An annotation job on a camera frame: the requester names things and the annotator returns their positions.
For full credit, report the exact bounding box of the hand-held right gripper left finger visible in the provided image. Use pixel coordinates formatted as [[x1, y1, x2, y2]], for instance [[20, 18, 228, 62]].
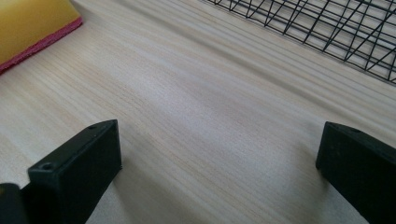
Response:
[[20, 119, 123, 224]]

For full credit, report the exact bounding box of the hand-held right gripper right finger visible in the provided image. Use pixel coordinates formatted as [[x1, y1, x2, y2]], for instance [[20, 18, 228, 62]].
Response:
[[315, 121, 396, 224]]

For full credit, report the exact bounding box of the yellow sponge with pink edge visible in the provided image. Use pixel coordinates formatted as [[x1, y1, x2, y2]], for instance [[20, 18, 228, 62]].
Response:
[[0, 0, 84, 75]]

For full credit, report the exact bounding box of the black wire basket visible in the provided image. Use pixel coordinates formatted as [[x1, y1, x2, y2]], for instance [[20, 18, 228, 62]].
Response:
[[202, 0, 396, 86]]

